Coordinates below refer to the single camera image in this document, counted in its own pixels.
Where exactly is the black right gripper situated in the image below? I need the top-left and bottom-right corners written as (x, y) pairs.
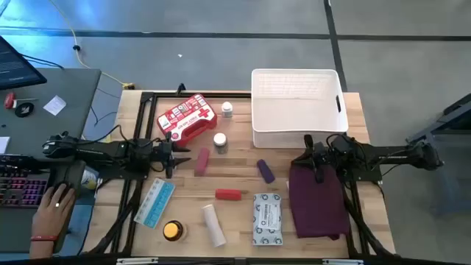
top-left (293, 134), bottom-right (334, 184)

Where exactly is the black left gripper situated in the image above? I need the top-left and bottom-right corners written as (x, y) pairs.
top-left (152, 131), bottom-right (192, 180)

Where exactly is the pink bandage roll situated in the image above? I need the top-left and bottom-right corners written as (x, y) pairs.
top-left (194, 147), bottom-right (211, 177)

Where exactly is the red first aid kit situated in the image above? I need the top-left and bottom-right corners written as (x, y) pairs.
top-left (156, 93), bottom-right (219, 147)

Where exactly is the purple bandage roll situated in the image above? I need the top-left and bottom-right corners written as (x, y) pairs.
top-left (256, 158), bottom-right (276, 185)

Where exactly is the large white-capped pill bottle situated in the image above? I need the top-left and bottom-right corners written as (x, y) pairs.
top-left (213, 132), bottom-right (229, 155)

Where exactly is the blue white pill organizer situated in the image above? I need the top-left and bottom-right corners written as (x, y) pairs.
top-left (133, 177), bottom-right (177, 230)

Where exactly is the red bandage roll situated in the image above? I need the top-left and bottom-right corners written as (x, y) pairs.
top-left (214, 188), bottom-right (243, 202)

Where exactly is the white blue-printed wipes pack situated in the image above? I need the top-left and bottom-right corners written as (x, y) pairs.
top-left (252, 193), bottom-right (284, 247)

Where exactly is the yellow-capped fish oil bottle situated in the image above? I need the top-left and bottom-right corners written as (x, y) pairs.
top-left (162, 219), bottom-right (185, 243)

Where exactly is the white bandage roll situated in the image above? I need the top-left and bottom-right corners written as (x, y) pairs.
top-left (201, 203), bottom-right (227, 248)

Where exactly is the person's forearm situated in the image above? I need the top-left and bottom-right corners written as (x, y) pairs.
top-left (28, 235), bottom-right (60, 261)

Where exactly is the white perforated plastic basket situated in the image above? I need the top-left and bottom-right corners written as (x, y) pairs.
top-left (251, 68), bottom-right (350, 149)

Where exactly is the folded purple cloth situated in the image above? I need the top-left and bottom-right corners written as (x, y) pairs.
top-left (287, 161), bottom-right (351, 241)

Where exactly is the yellow white cup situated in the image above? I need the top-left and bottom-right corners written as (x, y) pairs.
top-left (80, 168), bottom-right (99, 191)

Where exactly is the grey desk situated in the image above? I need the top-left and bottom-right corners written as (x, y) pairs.
top-left (0, 68), bottom-right (102, 163)

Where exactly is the white paper note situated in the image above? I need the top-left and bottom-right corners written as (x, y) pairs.
top-left (42, 94), bottom-right (68, 117)

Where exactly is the person's hand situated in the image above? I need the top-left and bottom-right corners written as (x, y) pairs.
top-left (32, 183), bottom-right (77, 239)

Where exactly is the backlit black keyboard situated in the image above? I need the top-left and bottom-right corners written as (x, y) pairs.
top-left (0, 169), bottom-right (52, 209)

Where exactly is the black round disc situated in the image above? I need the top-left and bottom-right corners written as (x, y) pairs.
top-left (14, 102), bottom-right (35, 119)

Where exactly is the small red tool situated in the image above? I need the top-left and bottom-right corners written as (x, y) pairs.
top-left (4, 91), bottom-right (40, 110)

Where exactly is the black aluminium table frame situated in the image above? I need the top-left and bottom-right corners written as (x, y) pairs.
top-left (82, 91), bottom-right (397, 258)

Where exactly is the yellow power cable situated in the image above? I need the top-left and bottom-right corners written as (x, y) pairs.
top-left (49, 0), bottom-right (136, 91)

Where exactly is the blue metal cart frame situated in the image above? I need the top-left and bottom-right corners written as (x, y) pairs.
top-left (406, 93), bottom-right (471, 216)

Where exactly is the black monitor cable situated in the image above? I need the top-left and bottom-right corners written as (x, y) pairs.
top-left (21, 54), bottom-right (64, 70)

